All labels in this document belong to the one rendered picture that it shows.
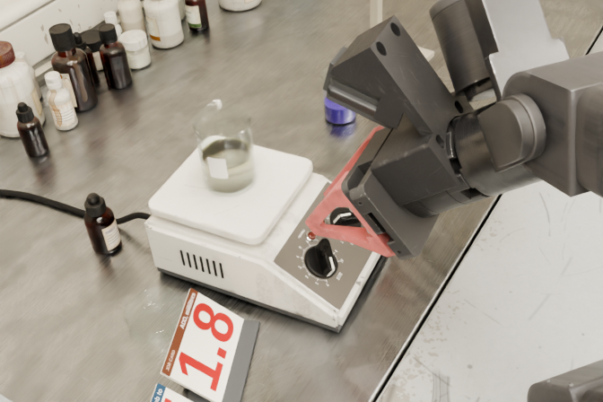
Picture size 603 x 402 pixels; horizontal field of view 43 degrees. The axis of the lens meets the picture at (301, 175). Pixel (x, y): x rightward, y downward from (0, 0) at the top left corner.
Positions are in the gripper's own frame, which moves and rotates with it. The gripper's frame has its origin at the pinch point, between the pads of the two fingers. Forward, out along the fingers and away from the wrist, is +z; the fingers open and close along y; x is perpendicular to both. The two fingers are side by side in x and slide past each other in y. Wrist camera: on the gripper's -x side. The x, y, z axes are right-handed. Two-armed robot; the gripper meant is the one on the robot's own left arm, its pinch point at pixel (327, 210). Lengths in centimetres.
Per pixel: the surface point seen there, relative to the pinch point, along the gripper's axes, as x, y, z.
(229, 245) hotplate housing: -0.5, 0.8, 11.7
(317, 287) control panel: 6.7, 0.2, 7.0
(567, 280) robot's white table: 22.3, -13.3, -5.4
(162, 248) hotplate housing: -3.0, 1.5, 18.9
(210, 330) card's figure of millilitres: 3.7, 6.7, 13.9
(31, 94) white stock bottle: -21.4, -13.9, 41.7
